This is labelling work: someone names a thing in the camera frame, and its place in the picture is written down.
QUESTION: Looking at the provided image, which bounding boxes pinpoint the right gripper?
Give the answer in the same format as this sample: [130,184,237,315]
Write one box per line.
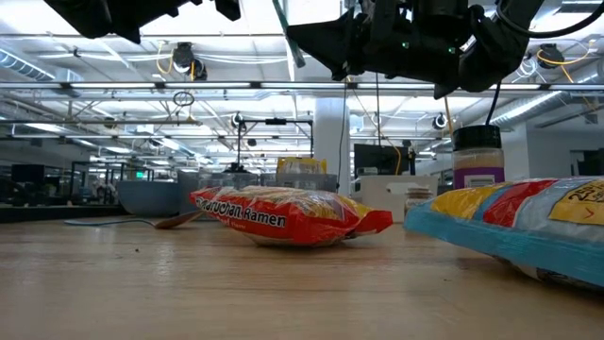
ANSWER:
[286,0,478,100]

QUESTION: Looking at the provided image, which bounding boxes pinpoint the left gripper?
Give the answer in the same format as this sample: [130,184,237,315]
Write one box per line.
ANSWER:
[139,0,242,23]

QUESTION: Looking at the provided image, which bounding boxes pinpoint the teal-handled spoon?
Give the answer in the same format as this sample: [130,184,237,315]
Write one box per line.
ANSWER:
[272,0,307,69]

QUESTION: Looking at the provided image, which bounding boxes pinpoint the yellow ramen packet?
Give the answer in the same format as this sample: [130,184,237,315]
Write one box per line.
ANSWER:
[276,156,328,176]

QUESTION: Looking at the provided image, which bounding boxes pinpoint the black-lid spice jar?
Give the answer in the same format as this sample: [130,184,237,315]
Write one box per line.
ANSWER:
[451,124,507,190]

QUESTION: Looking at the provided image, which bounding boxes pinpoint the blue bowl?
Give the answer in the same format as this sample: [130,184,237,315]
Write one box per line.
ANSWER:
[115,179,181,217]

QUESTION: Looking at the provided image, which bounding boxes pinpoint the light-blue-handled spoon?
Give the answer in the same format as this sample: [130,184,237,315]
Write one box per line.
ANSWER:
[62,209,205,231]

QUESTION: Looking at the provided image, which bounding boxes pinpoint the grey plastic bin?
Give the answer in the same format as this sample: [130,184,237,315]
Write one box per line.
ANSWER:
[176,170,261,222]
[259,172,339,194]

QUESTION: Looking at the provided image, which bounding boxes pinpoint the white plastic bin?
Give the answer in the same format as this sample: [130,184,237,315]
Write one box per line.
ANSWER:
[360,174,440,223]

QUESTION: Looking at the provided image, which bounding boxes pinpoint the red ramen packet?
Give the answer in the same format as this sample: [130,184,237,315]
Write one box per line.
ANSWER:
[189,184,394,248]

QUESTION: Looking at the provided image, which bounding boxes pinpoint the blue ramen packet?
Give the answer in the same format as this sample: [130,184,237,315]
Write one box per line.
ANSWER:
[404,175,604,290]

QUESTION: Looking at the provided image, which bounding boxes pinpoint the black camera gantry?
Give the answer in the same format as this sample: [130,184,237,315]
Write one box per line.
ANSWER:
[235,116,316,174]

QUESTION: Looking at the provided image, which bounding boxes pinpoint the yellow hanging cable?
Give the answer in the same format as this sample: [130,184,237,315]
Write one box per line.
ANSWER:
[442,98,455,138]

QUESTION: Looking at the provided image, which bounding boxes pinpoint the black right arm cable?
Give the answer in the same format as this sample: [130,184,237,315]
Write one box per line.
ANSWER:
[484,0,604,128]

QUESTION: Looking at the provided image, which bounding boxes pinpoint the black aluminium table frame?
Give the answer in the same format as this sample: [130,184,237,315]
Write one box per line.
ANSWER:
[0,203,125,223]

